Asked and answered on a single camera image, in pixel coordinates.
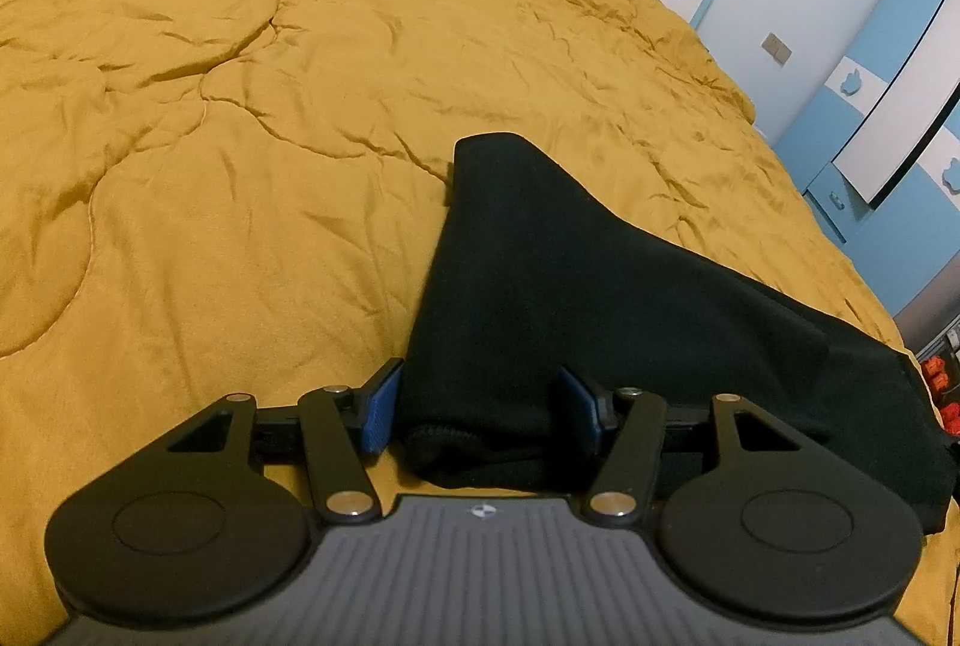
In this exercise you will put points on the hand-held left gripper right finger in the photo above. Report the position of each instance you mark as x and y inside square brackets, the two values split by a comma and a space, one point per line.
[579, 402]

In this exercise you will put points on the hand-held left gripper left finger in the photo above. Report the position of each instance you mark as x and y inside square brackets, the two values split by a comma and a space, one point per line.
[379, 410]

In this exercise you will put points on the black pants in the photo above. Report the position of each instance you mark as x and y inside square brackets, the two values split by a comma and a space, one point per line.
[570, 278]

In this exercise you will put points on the yellow quilted blanket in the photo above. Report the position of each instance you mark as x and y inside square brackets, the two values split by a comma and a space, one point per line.
[225, 129]

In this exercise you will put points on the blue wardrobe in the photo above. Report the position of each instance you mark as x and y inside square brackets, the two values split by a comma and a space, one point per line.
[877, 226]

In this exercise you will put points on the rack with orange items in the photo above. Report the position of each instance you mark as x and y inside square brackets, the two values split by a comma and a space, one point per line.
[941, 383]

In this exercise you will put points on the white panel with black edge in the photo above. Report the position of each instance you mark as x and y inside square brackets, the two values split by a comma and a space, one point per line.
[900, 121]

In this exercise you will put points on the brown wall socket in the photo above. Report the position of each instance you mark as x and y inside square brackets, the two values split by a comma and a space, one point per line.
[777, 48]

